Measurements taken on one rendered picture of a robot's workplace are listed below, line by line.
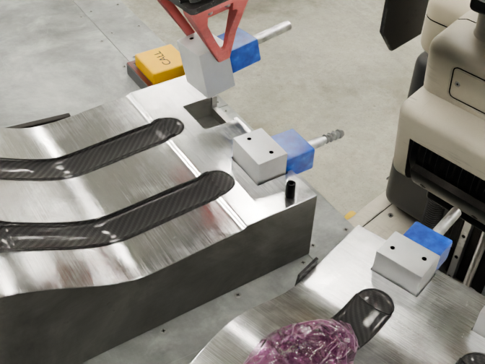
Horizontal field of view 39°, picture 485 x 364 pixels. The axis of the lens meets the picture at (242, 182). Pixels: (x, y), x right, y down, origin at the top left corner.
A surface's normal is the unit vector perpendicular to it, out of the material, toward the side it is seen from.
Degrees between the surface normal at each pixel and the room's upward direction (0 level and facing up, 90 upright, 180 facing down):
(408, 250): 0
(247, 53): 82
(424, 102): 8
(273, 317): 27
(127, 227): 3
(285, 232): 90
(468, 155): 98
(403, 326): 0
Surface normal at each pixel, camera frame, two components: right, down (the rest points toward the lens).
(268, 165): 0.53, 0.58
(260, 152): 0.03, -0.74
